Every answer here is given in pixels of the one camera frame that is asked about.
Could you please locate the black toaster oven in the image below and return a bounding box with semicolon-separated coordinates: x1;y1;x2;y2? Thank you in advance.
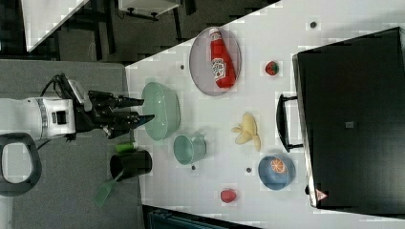
292;27;405;219

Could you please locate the small red strawberry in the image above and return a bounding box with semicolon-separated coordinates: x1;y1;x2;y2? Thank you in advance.
266;61;279;76

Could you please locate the peeled yellow banana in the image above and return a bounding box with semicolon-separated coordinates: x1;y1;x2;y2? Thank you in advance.
231;113;261;152

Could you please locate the green spatula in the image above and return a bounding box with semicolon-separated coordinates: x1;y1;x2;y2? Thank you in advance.
94;172;123;207

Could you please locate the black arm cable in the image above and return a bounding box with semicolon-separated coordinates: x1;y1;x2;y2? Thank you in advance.
39;73;70;98

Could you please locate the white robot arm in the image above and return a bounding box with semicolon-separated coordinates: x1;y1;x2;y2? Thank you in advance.
1;91;154;141

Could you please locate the grey round plate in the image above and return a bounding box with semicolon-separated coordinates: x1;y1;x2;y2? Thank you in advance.
189;28;242;96

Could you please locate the black utensil holder cup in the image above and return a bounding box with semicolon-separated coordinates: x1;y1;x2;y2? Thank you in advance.
110;150;153;181

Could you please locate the green perforated colander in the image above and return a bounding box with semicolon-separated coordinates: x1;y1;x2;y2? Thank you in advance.
142;82;181;141

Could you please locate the red strawberry near edge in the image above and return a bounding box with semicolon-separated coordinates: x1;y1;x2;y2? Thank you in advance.
220;189;237;203

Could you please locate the teal green mug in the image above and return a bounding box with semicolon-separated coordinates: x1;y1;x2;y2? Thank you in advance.
173;134;206;165

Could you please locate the blue bowl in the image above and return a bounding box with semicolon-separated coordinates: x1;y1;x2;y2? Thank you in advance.
258;154;296;191

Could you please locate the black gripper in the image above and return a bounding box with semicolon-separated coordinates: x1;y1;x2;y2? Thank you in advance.
74;91;155;138

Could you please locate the orange slice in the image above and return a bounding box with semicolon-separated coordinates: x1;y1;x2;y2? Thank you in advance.
270;158;286;174

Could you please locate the red ketchup bottle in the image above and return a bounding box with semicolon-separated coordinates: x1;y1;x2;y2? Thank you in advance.
209;28;236;89

